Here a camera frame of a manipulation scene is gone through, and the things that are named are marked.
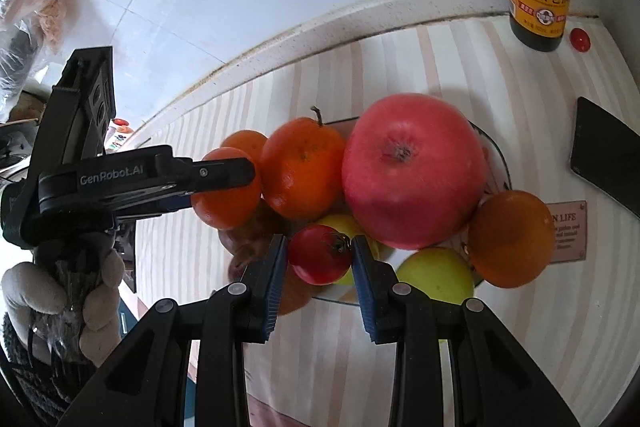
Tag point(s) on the red bottle cap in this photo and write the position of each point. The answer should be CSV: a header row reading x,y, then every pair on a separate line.
x,y
580,40

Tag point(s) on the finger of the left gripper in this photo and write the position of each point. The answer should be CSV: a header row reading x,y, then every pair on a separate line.
x,y
157,208
189,177

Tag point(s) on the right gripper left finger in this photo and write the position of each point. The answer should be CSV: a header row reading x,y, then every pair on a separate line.
x,y
240,313

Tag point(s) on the small orange on plate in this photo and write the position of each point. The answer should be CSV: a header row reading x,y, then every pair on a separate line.
x,y
249,141

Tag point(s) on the white gloved left hand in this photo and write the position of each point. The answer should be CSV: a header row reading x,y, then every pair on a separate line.
x,y
28,288

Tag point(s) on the large red apple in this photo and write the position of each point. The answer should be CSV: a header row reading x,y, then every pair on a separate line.
x,y
393,135

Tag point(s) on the small red fruit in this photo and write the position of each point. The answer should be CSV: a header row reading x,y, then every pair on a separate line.
x,y
319,255

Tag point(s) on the brown red apple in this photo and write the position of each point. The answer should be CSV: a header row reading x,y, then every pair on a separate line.
x,y
295,293
250,242

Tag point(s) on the bright orange tangerine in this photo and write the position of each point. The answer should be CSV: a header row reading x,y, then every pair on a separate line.
x,y
228,209

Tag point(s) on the brown red apple on plate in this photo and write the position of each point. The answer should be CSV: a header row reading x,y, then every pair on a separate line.
x,y
295,293

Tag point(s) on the striped cat tablecloth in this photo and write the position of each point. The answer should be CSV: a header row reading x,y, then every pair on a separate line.
x,y
558,351

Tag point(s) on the dark orange tangerine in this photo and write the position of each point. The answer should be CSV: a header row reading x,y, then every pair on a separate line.
x,y
511,239

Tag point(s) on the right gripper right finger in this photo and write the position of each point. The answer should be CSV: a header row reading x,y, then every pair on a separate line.
x,y
395,313

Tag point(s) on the large orange with stem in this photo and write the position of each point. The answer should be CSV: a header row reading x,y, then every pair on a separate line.
x,y
301,168

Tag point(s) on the colourful sticker sheet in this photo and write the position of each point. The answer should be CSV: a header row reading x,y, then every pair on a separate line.
x,y
118,133

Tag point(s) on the black smartphone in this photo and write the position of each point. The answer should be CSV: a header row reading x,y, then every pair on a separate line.
x,y
605,153

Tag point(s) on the brown label patch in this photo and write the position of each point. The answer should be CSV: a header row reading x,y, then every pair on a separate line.
x,y
570,220

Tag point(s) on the small green apple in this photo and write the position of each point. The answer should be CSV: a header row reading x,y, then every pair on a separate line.
x,y
347,225

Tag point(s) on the large green apple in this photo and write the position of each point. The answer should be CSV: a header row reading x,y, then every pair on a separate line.
x,y
441,273

